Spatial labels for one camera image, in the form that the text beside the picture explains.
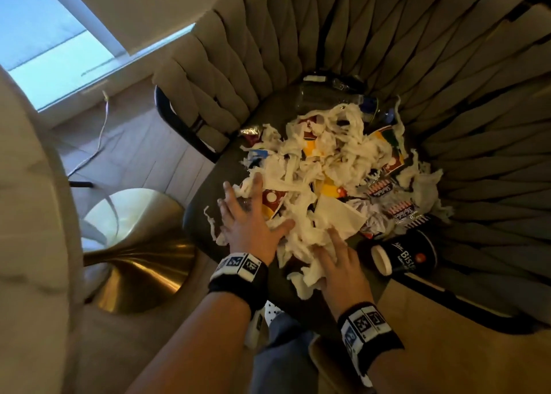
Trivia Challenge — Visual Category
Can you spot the person's right hand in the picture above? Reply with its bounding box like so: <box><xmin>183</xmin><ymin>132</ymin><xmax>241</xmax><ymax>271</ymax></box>
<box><xmin>314</xmin><ymin>228</ymin><xmax>375</xmax><ymax>319</ymax></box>

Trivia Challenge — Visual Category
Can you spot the person's left hand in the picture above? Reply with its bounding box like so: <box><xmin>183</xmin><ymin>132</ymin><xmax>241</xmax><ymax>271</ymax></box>
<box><xmin>217</xmin><ymin>172</ymin><xmax>296</xmax><ymax>265</ymax></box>

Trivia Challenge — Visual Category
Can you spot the pile of torn white tissue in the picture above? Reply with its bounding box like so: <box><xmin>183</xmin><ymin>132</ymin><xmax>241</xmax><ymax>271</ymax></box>
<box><xmin>203</xmin><ymin>97</ymin><xmax>453</xmax><ymax>301</ymax></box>

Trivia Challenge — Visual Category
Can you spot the person's right forearm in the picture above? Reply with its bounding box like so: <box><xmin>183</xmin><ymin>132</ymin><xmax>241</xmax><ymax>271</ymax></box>
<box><xmin>367</xmin><ymin>346</ymin><xmax>433</xmax><ymax>394</ymax></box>

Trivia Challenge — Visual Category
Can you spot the person's left forearm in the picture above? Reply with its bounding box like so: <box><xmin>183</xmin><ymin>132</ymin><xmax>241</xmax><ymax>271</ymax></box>
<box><xmin>125</xmin><ymin>292</ymin><xmax>253</xmax><ymax>394</ymax></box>

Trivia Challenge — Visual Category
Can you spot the red and yellow snack packet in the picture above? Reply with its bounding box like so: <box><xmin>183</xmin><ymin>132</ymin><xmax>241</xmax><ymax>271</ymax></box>
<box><xmin>313</xmin><ymin>178</ymin><xmax>347</xmax><ymax>200</ymax></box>
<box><xmin>260</xmin><ymin>189</ymin><xmax>288</xmax><ymax>221</ymax></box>
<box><xmin>375</xmin><ymin>126</ymin><xmax>407</xmax><ymax>176</ymax></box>

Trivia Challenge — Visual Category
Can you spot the blue and white wrapper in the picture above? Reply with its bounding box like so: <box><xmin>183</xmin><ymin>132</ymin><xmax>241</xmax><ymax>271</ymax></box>
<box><xmin>245</xmin><ymin>149</ymin><xmax>270</xmax><ymax>167</ymax></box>

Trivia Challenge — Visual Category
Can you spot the black wristband with marker tags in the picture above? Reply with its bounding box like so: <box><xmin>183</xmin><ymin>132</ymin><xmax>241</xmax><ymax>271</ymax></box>
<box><xmin>337</xmin><ymin>302</ymin><xmax>405</xmax><ymax>379</ymax></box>
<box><xmin>208</xmin><ymin>252</ymin><xmax>270</xmax><ymax>318</ymax></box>

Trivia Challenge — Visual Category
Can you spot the shiny red foil wrapper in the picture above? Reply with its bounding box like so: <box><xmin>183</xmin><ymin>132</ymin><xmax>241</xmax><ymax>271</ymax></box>
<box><xmin>239</xmin><ymin>125</ymin><xmax>264</xmax><ymax>147</ymax></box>

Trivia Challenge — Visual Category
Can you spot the dark paper cup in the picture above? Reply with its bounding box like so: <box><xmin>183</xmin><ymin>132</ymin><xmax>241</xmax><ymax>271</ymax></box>
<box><xmin>367</xmin><ymin>229</ymin><xmax>440</xmax><ymax>278</ymax></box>

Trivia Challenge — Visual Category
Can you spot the white perforated shoe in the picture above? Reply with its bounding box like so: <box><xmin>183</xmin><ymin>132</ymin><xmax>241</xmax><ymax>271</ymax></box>
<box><xmin>245</xmin><ymin>300</ymin><xmax>286</xmax><ymax>349</ymax></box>

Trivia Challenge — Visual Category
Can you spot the striped black snack wrapper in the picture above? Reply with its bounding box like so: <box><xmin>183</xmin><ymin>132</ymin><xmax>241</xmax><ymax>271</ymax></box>
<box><xmin>365</xmin><ymin>178</ymin><xmax>399</xmax><ymax>200</ymax></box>
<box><xmin>384</xmin><ymin>199</ymin><xmax>432</xmax><ymax>230</ymax></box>

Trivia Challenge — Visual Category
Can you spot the person's blue jeans leg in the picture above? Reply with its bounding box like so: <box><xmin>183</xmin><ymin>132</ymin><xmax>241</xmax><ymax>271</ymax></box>
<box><xmin>249</xmin><ymin>311</ymin><xmax>321</xmax><ymax>394</ymax></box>

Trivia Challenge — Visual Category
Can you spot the gold metal table base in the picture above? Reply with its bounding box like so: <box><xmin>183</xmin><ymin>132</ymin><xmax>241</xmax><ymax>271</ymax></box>
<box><xmin>81</xmin><ymin>187</ymin><xmax>197</xmax><ymax>315</ymax></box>

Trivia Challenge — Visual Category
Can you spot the clear plastic bottle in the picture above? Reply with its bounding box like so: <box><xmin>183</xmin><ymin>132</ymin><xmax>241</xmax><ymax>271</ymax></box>
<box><xmin>296</xmin><ymin>75</ymin><xmax>397</xmax><ymax>124</ymax></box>

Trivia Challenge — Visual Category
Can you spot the grey woven upholstered chair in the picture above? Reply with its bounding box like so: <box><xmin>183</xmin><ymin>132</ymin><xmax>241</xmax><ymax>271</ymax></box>
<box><xmin>152</xmin><ymin>0</ymin><xmax>551</xmax><ymax>335</ymax></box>

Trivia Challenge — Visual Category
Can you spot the window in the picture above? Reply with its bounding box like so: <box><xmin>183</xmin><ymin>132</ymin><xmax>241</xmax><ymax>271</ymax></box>
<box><xmin>0</xmin><ymin>0</ymin><xmax>195</xmax><ymax>112</ymax></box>

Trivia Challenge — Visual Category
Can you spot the white cable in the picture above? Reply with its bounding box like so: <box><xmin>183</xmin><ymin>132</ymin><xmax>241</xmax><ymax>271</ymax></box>
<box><xmin>67</xmin><ymin>90</ymin><xmax>111</xmax><ymax>179</ymax></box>

